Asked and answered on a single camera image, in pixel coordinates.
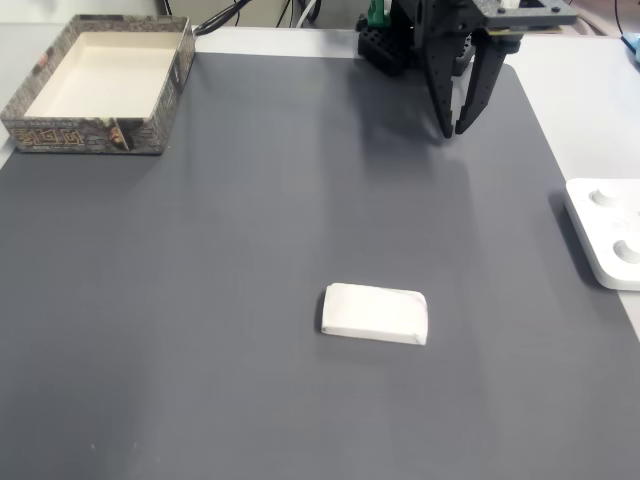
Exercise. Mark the white block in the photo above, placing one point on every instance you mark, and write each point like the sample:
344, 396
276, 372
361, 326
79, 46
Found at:
372, 315

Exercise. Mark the open printed cardboard box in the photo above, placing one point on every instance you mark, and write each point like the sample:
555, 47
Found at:
100, 85

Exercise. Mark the green table clamp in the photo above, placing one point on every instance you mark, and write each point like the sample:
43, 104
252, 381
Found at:
379, 12

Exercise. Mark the person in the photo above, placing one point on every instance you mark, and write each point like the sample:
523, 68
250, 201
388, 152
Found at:
587, 25

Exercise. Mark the light blue object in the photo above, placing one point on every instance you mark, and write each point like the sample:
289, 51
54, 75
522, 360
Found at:
632, 47

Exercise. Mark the white tray with round dimples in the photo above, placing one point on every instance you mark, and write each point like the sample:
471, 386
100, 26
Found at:
607, 235

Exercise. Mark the grey table mat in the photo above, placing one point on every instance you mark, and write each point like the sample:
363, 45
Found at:
250, 300

